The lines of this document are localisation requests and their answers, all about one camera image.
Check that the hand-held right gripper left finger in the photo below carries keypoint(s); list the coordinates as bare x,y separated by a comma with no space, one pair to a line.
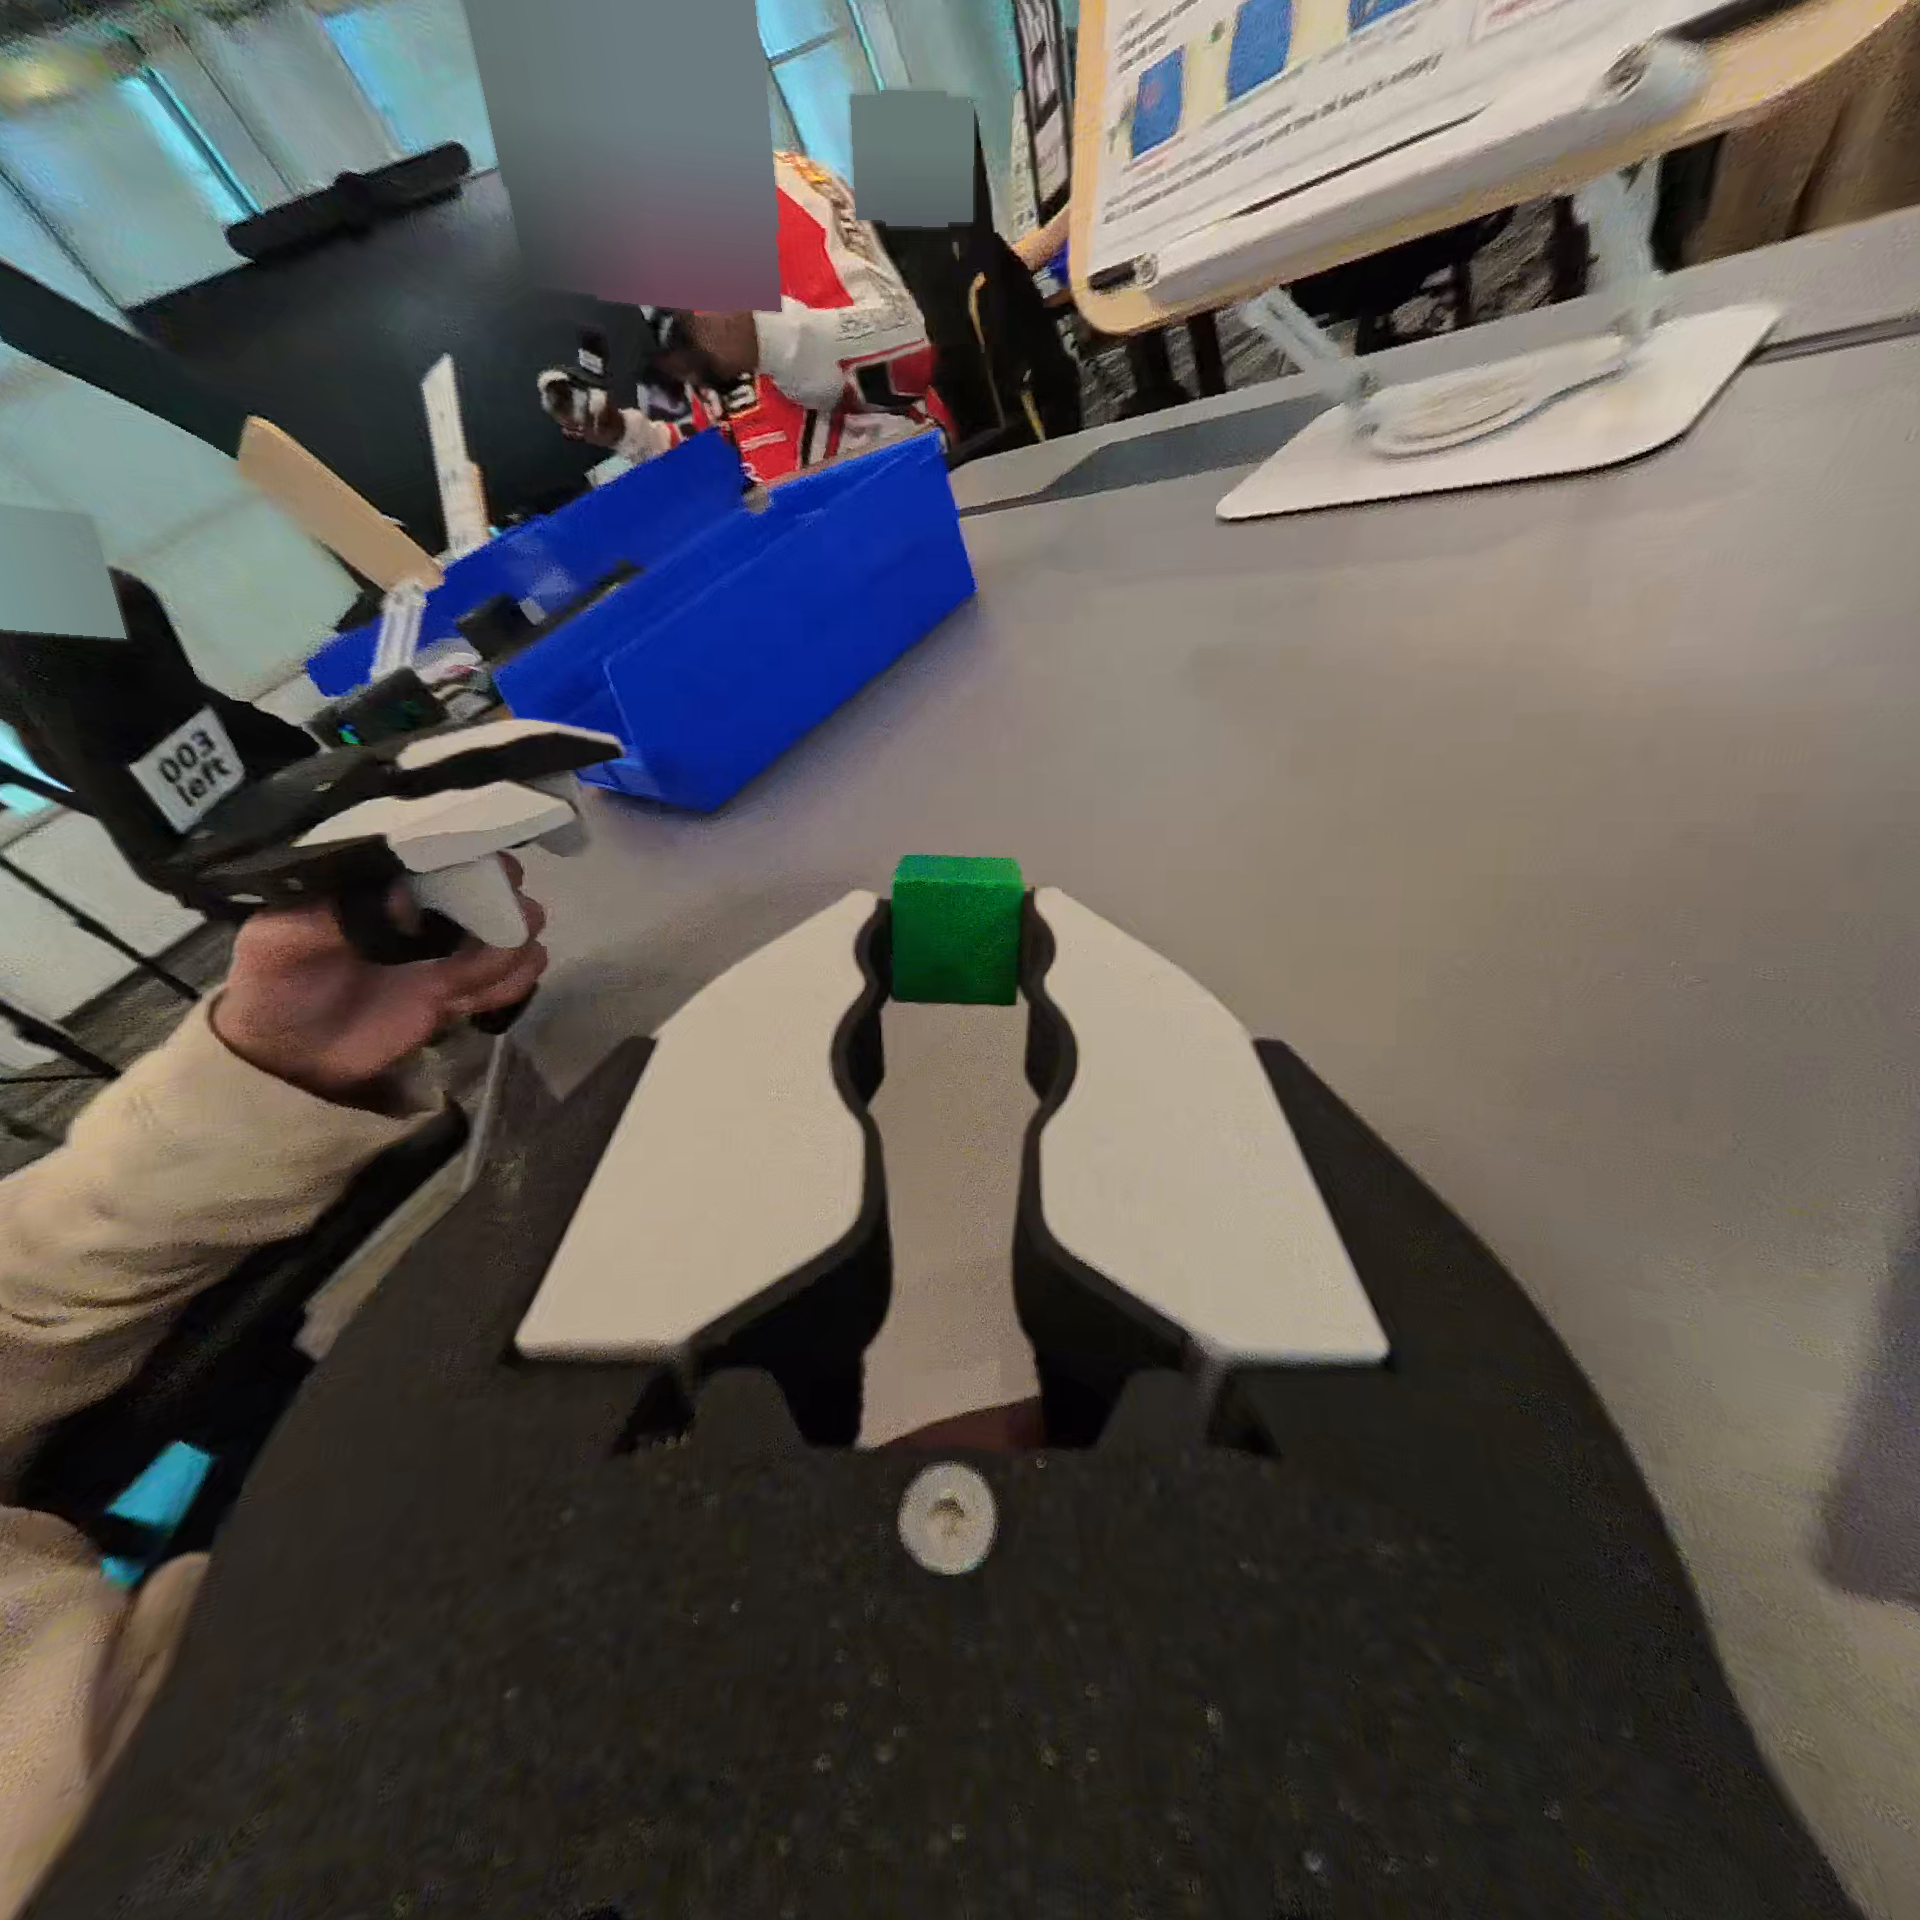
719,1186

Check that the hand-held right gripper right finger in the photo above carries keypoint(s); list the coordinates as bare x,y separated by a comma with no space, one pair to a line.
1200,1186

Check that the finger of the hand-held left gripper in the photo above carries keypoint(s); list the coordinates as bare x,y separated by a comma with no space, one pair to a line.
509,749
463,827

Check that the blue plastic bin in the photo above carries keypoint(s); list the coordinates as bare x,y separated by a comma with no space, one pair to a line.
598,541
781,632

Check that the green wooden cube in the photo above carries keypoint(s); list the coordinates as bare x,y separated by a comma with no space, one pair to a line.
959,931

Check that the person's left forearm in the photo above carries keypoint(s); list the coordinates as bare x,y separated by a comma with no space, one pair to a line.
151,1201

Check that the person's left hand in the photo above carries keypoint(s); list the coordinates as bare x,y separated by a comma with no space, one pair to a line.
345,1019

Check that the black device with green light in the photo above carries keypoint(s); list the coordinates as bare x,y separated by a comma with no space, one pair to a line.
383,711

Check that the black laptop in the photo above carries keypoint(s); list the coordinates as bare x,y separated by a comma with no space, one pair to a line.
546,607

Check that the black stand with round base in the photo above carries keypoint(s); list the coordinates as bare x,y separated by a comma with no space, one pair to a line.
90,962

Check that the wooden board stand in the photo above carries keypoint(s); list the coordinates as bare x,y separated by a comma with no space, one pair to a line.
336,503

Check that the white printed paper strip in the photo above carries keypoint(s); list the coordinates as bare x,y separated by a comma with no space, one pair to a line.
456,452

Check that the large black screen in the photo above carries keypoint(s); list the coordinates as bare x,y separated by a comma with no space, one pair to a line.
376,343

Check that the black garment with yellow trim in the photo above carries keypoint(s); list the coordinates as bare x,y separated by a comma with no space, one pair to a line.
989,343

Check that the black mesh office chair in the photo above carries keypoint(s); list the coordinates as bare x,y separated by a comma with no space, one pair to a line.
159,1505

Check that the white and wooden book stand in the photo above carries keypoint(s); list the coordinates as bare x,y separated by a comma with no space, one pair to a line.
1501,435

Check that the black framed sign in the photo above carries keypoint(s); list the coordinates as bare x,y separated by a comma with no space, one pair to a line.
1043,105

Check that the printed instruction sheet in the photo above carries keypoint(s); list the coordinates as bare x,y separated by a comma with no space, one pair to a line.
1351,136

